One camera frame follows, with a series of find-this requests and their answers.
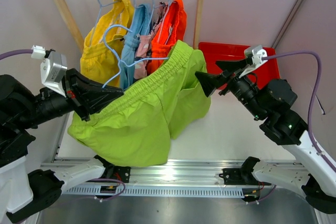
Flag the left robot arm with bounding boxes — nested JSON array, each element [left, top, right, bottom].
[[1, 69, 123, 223]]

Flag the light blue shorts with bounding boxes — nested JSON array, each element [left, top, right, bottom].
[[120, 4, 152, 90]]

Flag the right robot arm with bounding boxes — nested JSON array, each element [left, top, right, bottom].
[[195, 60, 335, 214]]

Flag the blue hanger of pink shorts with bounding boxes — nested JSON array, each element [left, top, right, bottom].
[[148, 0, 165, 28]]

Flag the orange shorts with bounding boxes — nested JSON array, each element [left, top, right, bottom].
[[145, 0, 188, 76]]

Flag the lime green shorts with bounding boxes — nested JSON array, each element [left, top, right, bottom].
[[68, 41, 211, 167]]

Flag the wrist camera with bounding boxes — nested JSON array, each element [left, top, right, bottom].
[[31, 46, 68, 97], [239, 45, 268, 78]]

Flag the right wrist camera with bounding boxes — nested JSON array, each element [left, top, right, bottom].
[[239, 45, 268, 78]]

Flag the yellow shorts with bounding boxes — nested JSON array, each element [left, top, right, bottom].
[[80, 0, 134, 84]]

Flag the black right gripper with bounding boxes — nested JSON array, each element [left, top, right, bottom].
[[194, 58, 267, 120]]

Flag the blue hanger of green shorts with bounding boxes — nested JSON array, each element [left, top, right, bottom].
[[101, 24, 171, 89]]

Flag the blue hanger of yellow shorts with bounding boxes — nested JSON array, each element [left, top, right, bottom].
[[89, 0, 124, 48]]

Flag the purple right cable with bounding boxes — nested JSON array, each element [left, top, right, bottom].
[[262, 50, 336, 172]]

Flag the blue hanger of orange shorts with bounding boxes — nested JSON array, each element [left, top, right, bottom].
[[153, 0, 176, 45]]

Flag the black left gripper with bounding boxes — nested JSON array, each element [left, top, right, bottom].
[[16, 66, 125, 127]]

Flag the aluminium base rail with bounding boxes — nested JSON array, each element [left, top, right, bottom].
[[39, 158, 323, 198]]

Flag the red plastic bin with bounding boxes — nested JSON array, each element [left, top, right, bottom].
[[198, 42, 280, 89]]

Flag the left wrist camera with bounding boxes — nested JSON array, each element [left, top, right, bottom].
[[31, 46, 68, 97]]

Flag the pink patterned shorts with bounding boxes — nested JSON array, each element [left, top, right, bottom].
[[133, 2, 167, 81]]

